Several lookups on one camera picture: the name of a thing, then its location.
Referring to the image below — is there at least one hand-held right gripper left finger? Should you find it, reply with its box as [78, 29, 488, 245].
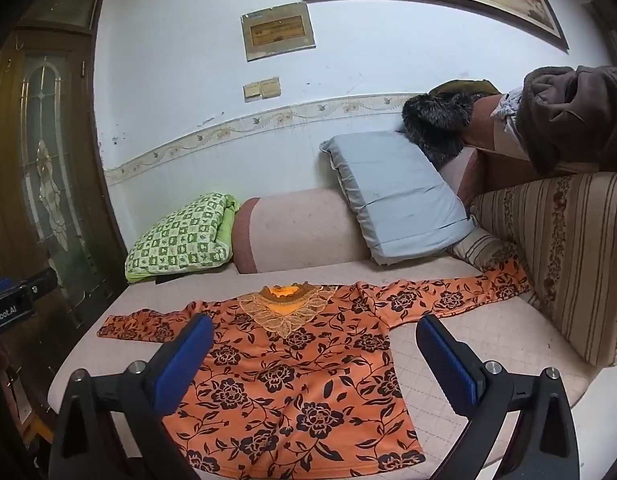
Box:
[48, 314, 215, 480]

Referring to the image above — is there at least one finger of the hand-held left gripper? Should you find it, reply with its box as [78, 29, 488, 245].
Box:
[16, 268, 58, 307]

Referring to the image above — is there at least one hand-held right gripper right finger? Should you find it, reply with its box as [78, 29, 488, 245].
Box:
[416, 315, 580, 480]

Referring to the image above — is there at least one orange black floral shirt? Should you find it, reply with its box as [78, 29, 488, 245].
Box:
[97, 260, 532, 473]

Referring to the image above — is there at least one wooden door with glass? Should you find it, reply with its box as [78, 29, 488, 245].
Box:
[0, 0, 129, 341]

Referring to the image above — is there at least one green checked folded blanket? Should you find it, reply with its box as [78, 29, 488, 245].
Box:
[125, 192, 240, 283]

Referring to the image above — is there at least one striped floral backrest cushion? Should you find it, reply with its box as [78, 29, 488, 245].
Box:
[469, 170, 617, 368]

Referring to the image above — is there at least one pink quilted sofa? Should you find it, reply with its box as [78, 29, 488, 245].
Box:
[47, 95, 617, 480]

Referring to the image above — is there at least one grey pillow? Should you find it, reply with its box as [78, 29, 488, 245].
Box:
[320, 131, 477, 266]

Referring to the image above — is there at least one black fur hat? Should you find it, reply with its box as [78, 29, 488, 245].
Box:
[403, 79, 502, 168]

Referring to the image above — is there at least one white patterned cloth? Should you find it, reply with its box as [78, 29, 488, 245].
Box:
[491, 87, 527, 121]

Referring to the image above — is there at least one brown jacket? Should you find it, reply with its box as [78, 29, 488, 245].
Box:
[516, 65, 617, 175]

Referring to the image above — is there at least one framed wall plaque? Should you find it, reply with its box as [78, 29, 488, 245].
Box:
[241, 2, 317, 62]

